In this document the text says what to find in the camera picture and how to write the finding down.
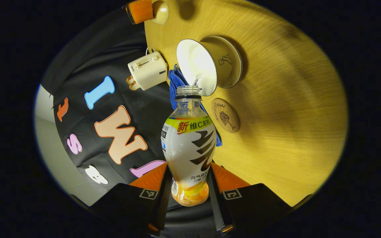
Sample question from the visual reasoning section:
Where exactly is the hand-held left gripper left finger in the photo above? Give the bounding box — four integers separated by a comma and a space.
90, 162, 168, 237

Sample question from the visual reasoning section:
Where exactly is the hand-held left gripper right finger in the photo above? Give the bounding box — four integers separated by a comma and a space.
209, 162, 292, 235

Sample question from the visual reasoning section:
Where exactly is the clear water bottle orange label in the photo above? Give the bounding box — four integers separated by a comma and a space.
161, 85, 217, 207

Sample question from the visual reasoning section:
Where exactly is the white ceramic teacup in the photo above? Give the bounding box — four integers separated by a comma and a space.
176, 36, 234, 97

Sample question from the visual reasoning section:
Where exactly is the round wooden coaster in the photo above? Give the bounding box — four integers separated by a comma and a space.
211, 98, 240, 133

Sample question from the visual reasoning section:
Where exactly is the white toaster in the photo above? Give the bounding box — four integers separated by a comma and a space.
128, 51, 168, 91

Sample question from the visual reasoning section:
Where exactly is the blue folded towel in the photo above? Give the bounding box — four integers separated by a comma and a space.
168, 64, 223, 147

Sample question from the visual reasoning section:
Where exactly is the black backdrop cloth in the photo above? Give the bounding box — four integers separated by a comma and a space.
41, 5, 217, 237

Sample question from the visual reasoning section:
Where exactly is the white ceramic saucer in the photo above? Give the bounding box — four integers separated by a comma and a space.
207, 35, 243, 89

